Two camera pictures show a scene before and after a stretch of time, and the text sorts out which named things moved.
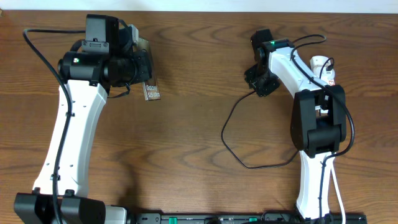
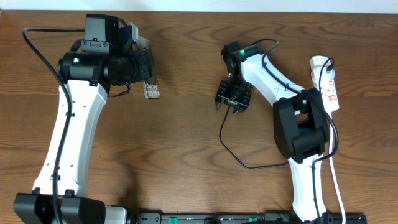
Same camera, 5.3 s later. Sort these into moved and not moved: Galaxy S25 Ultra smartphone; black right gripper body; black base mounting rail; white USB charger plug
Moved: black right gripper body
Not moved: Galaxy S25 Ultra smartphone; white USB charger plug; black base mounting rail
